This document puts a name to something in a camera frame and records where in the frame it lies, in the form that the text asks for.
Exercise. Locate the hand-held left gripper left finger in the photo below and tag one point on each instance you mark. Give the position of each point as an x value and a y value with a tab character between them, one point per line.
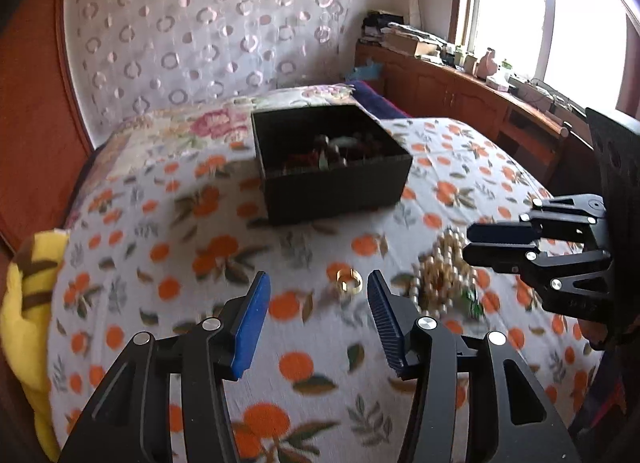
250	328

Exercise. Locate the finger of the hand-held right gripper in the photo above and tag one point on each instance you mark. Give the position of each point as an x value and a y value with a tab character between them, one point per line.
495	260
500	234

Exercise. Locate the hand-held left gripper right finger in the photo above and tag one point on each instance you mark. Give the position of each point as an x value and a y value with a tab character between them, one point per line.
387	323

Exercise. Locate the black jewelry box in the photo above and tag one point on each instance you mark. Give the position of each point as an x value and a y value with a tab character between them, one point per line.
340	193

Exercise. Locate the person's right hand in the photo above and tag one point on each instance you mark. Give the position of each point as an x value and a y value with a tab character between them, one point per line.
592	333

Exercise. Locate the green bead pendant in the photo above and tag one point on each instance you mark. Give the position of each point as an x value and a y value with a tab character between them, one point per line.
473	304

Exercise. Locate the white power strip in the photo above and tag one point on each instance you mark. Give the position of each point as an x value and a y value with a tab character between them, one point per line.
545	93

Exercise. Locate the brown wooden cabinet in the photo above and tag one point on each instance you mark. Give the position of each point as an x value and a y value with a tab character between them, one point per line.
440	88

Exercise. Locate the pink swan figurine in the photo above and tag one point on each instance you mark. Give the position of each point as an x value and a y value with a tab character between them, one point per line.
487	65

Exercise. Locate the dark blue blanket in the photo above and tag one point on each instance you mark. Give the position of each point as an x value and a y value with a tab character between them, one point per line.
380	103

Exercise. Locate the window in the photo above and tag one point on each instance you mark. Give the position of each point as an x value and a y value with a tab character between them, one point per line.
520	8

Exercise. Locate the floral quilt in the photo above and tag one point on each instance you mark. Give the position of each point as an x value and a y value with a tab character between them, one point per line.
200	128

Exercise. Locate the blue plastic bag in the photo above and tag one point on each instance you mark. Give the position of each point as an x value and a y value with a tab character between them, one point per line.
365	73

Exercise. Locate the stack of books and papers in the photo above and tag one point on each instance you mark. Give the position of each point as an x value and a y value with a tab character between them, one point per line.
400	35

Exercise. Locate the yellow plush toy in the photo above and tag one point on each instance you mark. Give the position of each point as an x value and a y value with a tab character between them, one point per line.
25	323

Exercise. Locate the circle pattern sheer curtain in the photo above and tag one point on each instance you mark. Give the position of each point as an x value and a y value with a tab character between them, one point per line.
200	28

